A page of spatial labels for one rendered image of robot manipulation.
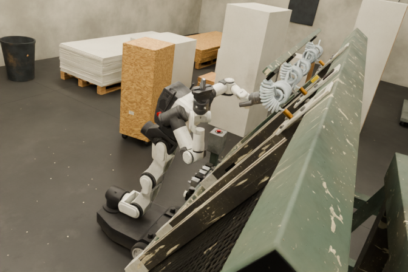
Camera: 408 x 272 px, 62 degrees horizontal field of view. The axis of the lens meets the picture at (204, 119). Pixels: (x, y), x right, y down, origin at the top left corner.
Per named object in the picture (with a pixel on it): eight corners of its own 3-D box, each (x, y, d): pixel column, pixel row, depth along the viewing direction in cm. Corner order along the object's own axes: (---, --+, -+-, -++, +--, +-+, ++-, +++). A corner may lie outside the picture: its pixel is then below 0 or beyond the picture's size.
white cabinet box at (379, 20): (330, 114, 622) (368, -3, 536) (363, 124, 597) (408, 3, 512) (323, 124, 573) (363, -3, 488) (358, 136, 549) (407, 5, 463)
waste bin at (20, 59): (26, 70, 607) (22, 34, 580) (45, 78, 585) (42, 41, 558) (-4, 76, 565) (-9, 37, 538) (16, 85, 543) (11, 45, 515)
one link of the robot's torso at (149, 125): (137, 135, 249) (146, 118, 240) (147, 129, 260) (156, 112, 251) (166, 158, 245) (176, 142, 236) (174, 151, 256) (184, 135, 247)
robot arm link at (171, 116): (167, 133, 206) (158, 113, 208) (172, 133, 215) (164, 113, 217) (183, 125, 204) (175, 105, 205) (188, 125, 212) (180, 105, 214)
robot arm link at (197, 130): (190, 113, 189) (189, 135, 194) (206, 113, 190) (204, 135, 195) (189, 109, 195) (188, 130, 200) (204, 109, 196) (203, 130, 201)
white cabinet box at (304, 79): (282, 82, 759) (289, 51, 729) (307, 90, 735) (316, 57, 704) (275, 87, 723) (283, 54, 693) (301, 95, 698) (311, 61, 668)
